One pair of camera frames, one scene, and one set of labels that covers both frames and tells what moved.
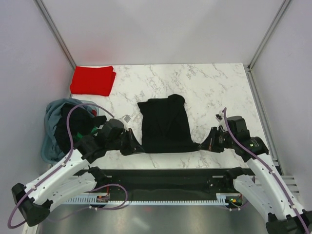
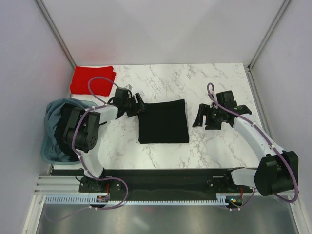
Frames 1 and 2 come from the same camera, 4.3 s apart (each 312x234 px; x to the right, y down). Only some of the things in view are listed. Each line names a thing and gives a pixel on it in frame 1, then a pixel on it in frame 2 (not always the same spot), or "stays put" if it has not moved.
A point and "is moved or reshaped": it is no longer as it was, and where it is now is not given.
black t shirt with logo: x=165 y=127 is moved or reshaped
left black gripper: x=131 y=148 -> x=141 y=105
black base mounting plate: x=124 y=183 stays put
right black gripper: x=210 y=144 -> x=203 y=109
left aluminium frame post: x=43 y=11 stays put
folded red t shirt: x=97 y=81 stays put
